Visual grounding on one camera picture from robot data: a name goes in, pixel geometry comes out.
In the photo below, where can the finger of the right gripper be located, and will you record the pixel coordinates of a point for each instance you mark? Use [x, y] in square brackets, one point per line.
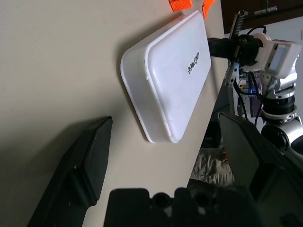
[221, 43]
[222, 52]

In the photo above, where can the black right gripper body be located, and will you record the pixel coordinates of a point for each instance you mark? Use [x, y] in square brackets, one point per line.
[246, 49]

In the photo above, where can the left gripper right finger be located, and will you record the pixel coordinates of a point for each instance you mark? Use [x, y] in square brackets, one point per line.
[267, 177]

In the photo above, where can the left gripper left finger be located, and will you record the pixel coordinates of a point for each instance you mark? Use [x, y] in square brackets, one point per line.
[75, 165]

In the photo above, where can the teal and orange backpack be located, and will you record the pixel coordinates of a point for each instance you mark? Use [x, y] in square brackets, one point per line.
[181, 4]

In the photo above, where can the white Unitree pencil case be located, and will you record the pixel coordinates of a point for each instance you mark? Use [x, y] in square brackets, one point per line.
[170, 78]

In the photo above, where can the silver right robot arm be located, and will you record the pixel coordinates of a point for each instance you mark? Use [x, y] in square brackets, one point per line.
[279, 101]

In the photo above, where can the beige trouser leg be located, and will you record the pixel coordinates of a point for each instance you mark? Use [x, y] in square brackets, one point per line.
[213, 165]

